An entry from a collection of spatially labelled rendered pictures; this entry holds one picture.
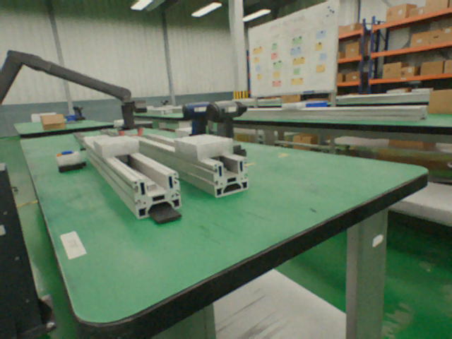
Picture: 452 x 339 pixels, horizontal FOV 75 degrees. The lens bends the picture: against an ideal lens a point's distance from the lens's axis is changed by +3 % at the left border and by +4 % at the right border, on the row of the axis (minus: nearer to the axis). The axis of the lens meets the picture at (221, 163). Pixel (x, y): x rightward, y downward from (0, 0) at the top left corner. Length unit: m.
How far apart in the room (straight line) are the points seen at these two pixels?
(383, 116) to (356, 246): 1.34
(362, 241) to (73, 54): 12.30
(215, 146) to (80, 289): 0.46
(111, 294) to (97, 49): 12.64
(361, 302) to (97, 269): 0.78
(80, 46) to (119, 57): 1.37
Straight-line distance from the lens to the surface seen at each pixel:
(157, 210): 0.65
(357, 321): 1.07
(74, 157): 1.24
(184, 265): 0.46
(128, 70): 13.15
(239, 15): 9.69
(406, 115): 2.09
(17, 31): 12.65
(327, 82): 3.85
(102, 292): 0.45
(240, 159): 0.72
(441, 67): 10.46
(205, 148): 0.75
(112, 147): 0.93
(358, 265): 0.96
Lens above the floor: 1.02
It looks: 13 degrees down
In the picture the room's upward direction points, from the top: 4 degrees counter-clockwise
